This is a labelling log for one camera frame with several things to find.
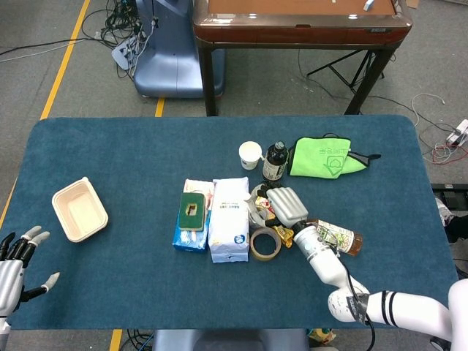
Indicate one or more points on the green microfiber cloth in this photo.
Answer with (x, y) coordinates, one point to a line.
(318, 157)

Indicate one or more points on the blue table mat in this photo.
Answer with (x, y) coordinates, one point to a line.
(128, 164)

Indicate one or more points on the beige plastic food container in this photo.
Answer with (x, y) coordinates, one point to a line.
(80, 212)

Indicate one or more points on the grey blue robot torso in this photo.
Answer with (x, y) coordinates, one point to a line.
(226, 340)

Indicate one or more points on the black metal floor frame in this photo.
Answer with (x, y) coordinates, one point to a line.
(448, 188)

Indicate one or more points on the white paper cup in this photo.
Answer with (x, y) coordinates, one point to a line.
(249, 155)

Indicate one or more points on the amber tea bottle green label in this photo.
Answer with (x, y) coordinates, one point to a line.
(349, 239)

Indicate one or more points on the green yellow sponge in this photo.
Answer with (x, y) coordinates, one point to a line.
(192, 221)

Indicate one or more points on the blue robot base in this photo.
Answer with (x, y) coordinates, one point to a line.
(168, 62)

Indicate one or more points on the blue white mahjong tile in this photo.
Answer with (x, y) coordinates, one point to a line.
(369, 4)

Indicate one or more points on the blue tissue box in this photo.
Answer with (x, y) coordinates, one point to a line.
(186, 242)

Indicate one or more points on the white paper bag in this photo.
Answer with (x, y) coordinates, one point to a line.
(228, 223)

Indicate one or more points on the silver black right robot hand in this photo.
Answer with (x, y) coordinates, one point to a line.
(287, 206)

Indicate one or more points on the white power strip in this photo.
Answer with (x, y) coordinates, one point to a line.
(459, 133)

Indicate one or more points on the brown mahjong table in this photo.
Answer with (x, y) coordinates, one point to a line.
(292, 31)

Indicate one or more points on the pale blue power strip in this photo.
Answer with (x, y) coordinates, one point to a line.
(122, 55)

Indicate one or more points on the gold snack packet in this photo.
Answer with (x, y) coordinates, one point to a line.
(286, 237)

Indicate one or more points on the dark tea bottle black cap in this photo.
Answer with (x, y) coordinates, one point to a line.
(274, 164)

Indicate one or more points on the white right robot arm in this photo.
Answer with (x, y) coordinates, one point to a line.
(321, 256)

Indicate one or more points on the yellow green snack bag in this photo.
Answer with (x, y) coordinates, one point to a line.
(321, 336)

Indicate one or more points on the yellow packing tape roll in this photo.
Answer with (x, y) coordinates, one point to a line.
(256, 252)

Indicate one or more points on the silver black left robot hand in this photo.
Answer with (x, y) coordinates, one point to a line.
(9, 281)

